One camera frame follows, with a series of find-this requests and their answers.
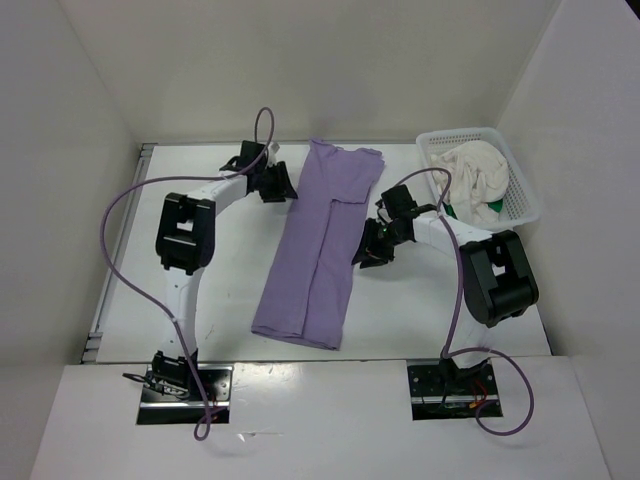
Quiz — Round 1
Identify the green garment in basket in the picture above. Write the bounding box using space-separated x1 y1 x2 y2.
472 199 503 222

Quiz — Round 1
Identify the purple t-shirt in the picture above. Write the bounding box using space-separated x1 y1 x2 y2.
251 140 385 350

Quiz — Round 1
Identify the cream white t-shirt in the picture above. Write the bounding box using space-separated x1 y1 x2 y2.
431 140 509 225

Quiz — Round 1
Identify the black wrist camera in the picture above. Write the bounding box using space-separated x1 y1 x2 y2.
220 140 279 175
376 184 417 220

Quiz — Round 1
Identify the black cable at base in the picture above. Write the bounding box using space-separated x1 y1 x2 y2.
122 369 171 399

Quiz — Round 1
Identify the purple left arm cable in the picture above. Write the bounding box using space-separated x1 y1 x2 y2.
99 106 277 441

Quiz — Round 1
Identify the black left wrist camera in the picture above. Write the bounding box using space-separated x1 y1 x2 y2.
220 140 279 175

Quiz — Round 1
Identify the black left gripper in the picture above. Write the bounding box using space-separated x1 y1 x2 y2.
256 161 298 204

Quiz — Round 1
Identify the white plastic laundry basket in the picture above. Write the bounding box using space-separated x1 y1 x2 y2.
416 127 541 232

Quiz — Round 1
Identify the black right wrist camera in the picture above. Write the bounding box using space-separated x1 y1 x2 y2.
376 184 417 220

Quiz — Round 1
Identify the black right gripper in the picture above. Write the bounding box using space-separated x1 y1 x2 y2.
352 217 409 268

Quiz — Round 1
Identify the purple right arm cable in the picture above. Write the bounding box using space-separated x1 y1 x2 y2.
399 167 535 436

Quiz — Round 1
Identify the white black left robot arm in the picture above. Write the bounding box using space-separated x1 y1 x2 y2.
152 161 297 400

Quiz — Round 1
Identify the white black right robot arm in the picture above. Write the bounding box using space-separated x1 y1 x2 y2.
352 212 539 393

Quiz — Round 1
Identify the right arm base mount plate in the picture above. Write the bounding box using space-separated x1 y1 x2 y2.
407 359 503 421

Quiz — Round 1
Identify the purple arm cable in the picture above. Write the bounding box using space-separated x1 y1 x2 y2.
399 167 535 436
99 106 277 441

